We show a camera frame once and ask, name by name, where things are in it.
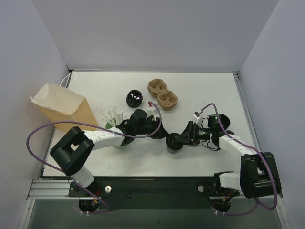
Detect black paper coffee cup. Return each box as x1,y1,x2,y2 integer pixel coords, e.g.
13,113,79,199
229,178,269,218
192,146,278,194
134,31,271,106
167,147,181,154

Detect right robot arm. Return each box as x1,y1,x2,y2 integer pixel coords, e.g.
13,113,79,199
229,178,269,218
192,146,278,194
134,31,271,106
166,114,282,198

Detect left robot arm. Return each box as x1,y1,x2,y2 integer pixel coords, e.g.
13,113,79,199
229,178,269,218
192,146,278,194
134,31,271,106
50,109,169,196

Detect brown pulp cup carriers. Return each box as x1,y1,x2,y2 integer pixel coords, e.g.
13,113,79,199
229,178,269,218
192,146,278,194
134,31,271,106
147,79,178,111

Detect white wrapped straw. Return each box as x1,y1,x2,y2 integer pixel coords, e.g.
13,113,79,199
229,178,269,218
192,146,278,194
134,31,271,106
112,106,120,125
101,110,113,125
108,110,117,126
116,110,124,125

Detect green straw holder cup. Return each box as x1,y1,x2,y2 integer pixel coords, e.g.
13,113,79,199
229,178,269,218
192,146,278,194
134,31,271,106
103,123,133,149

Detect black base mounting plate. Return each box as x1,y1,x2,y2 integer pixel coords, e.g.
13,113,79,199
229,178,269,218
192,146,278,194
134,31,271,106
68,176,240,212

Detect brown paper bag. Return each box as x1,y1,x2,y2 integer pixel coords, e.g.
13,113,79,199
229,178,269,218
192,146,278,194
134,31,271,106
30,83,98,126

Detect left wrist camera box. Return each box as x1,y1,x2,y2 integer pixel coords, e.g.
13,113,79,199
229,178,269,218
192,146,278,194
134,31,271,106
146,102,159,121

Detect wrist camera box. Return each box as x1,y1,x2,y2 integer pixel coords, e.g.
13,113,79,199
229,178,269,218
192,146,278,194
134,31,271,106
146,102,159,121
193,112,203,126

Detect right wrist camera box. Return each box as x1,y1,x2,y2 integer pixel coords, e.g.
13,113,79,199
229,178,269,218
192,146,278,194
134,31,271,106
193,112,203,126

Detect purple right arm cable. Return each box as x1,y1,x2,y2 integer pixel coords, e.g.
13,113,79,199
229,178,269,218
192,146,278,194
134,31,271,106
197,103,279,216

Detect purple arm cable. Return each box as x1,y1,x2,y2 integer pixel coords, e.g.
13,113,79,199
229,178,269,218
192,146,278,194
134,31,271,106
26,102,163,215
197,103,279,216

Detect white cable behind bag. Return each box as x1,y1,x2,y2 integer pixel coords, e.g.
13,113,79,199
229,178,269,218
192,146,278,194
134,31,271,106
60,72,76,88

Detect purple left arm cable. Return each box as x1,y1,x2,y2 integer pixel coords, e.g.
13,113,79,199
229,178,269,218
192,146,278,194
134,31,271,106
26,102,163,215

